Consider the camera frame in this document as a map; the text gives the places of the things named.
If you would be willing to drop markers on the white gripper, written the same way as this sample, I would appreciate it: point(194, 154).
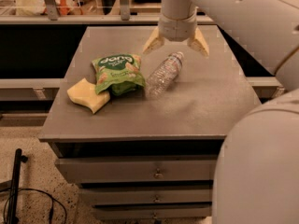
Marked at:
point(177, 28)

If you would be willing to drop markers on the clear plastic water bottle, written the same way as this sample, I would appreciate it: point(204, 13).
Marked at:
point(164, 75)

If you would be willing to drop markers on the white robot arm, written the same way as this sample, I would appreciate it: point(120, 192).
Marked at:
point(256, 178)

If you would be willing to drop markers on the green snack bag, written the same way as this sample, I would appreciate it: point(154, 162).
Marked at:
point(118, 74)

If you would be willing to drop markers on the grey drawer cabinet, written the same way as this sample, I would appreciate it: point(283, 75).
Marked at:
point(210, 95)

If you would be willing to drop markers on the yellow sponge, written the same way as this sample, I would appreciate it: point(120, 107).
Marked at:
point(83, 93)

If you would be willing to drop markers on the grey metal railing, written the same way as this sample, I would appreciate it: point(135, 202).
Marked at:
point(63, 12)

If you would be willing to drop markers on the top grey drawer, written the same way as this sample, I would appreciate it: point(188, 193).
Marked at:
point(131, 169)

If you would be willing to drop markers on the grey drawer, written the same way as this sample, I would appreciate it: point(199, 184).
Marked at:
point(152, 211)
point(143, 195)
point(131, 169)

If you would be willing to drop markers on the bottom grey drawer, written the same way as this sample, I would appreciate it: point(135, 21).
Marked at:
point(152, 211)

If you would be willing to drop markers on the middle grey drawer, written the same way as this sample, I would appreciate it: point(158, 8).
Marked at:
point(143, 195)

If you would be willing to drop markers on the black stand pole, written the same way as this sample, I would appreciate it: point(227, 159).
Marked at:
point(13, 195)

